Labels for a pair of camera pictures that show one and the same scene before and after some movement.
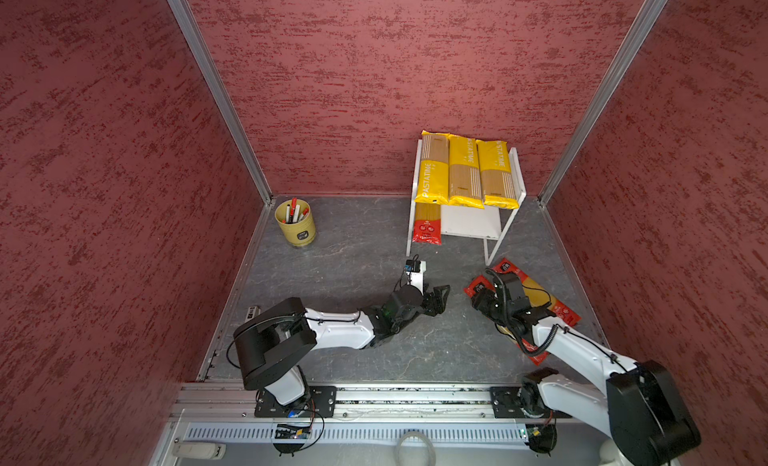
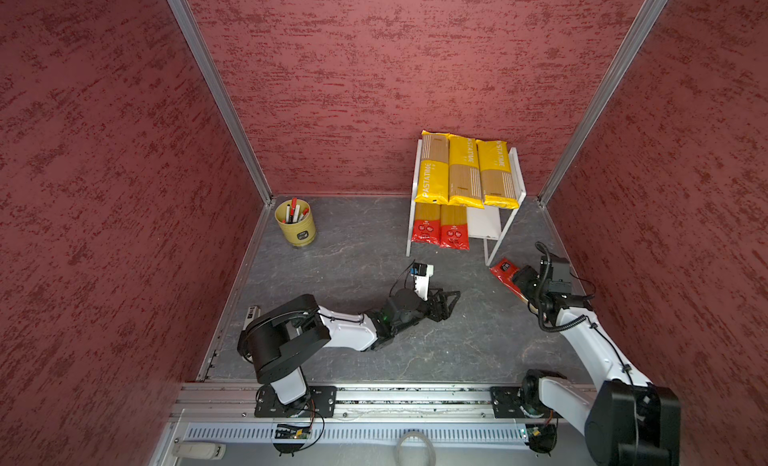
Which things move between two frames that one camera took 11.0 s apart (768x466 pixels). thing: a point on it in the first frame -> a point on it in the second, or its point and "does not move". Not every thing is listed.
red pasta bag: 534,354 -> 454,230
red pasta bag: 427,223 does not move
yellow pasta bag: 495,172 does not move
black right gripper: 480,302 -> 522,276
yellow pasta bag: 464,180 does not move
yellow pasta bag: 433,180 does not move
